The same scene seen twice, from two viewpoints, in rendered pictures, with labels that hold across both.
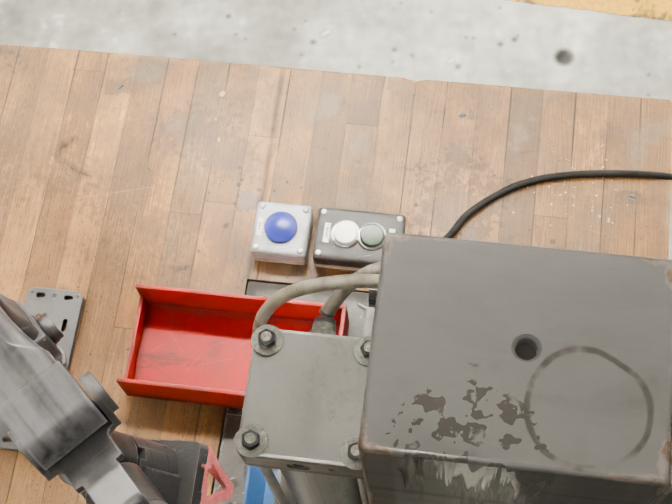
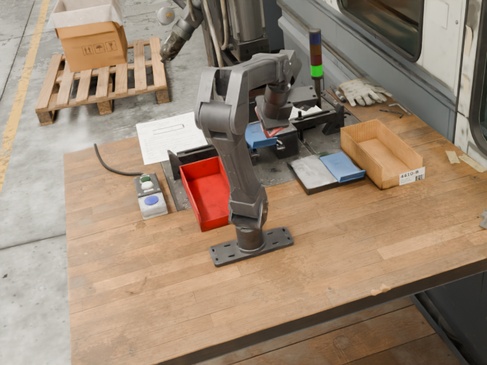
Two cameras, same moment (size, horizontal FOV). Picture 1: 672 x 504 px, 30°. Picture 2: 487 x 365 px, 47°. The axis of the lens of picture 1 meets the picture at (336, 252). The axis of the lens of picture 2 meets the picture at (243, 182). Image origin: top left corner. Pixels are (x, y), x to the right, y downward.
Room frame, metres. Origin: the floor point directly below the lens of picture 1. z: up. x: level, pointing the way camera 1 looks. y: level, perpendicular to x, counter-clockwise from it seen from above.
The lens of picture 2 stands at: (0.99, 1.28, 1.77)
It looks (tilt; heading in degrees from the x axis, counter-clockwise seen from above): 33 degrees down; 242
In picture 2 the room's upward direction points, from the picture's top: 8 degrees counter-clockwise
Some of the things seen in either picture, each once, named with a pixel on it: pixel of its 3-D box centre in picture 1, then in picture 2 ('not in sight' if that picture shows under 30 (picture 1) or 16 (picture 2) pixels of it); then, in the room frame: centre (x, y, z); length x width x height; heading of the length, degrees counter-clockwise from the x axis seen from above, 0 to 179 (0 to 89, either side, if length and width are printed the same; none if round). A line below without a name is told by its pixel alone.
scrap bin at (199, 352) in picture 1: (235, 351); (211, 191); (0.47, 0.13, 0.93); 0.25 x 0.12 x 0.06; 74
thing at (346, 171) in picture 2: not in sight; (341, 164); (0.13, 0.28, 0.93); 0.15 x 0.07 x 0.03; 73
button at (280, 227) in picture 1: (281, 228); (151, 201); (0.62, 0.06, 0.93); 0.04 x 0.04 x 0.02
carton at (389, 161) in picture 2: not in sight; (380, 153); (0.01, 0.30, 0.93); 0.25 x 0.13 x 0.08; 74
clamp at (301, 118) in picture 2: not in sight; (312, 122); (0.05, 0.05, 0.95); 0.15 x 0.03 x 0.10; 164
